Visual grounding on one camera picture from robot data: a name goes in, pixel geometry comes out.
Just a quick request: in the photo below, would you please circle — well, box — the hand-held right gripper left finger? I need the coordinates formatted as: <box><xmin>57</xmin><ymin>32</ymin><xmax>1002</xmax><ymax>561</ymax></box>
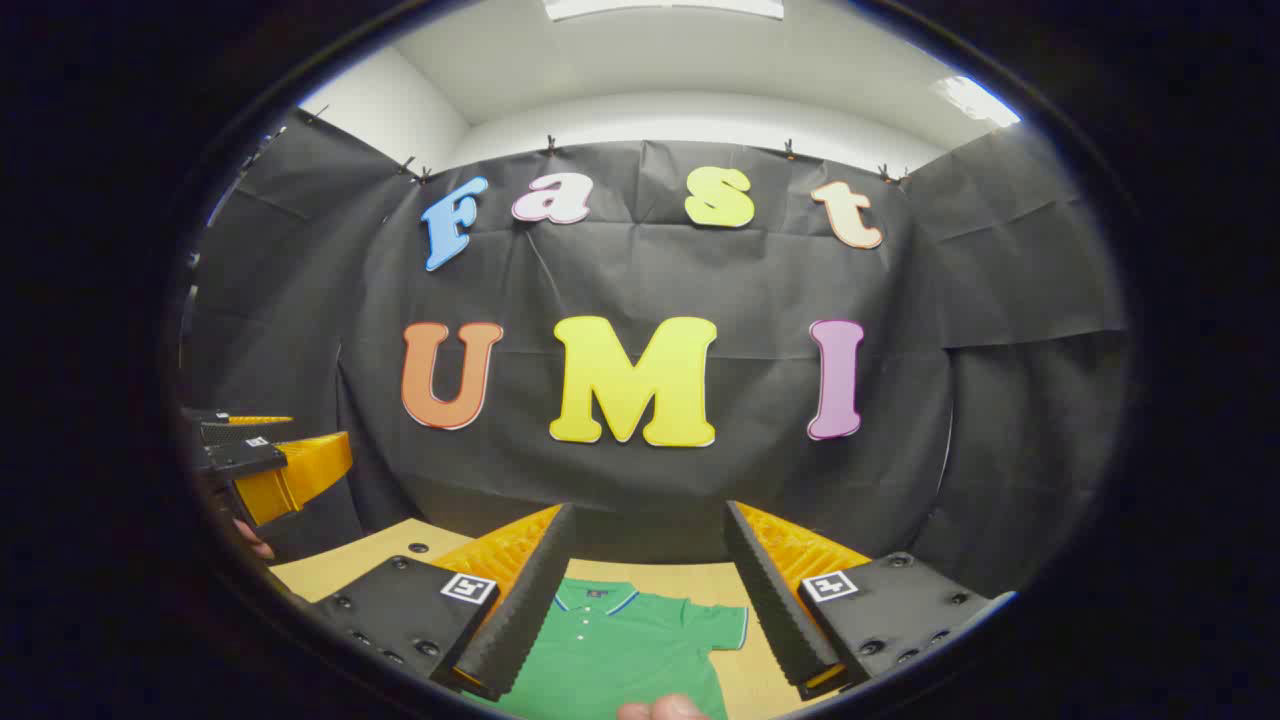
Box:
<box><xmin>310</xmin><ymin>503</ymin><xmax>578</xmax><ymax>702</ymax></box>

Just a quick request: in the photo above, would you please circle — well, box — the green T-shirt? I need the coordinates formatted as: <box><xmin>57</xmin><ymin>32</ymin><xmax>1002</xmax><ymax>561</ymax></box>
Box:
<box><xmin>490</xmin><ymin>578</ymin><xmax>749</xmax><ymax>720</ymax></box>

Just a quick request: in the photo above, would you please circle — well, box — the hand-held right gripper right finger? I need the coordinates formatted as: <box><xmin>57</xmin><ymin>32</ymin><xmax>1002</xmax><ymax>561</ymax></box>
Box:
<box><xmin>724</xmin><ymin>500</ymin><xmax>1001</xmax><ymax>702</ymax></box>

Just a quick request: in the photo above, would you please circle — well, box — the long ceiling light panel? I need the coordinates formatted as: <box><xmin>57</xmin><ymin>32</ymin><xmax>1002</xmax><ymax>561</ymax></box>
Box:
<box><xmin>543</xmin><ymin>0</ymin><xmax>786</xmax><ymax>22</ymax></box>

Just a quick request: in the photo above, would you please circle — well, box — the square ceiling light panel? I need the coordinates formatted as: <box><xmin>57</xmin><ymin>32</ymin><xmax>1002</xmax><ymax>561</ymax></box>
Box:
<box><xmin>930</xmin><ymin>75</ymin><xmax>1021</xmax><ymax>129</ymax></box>

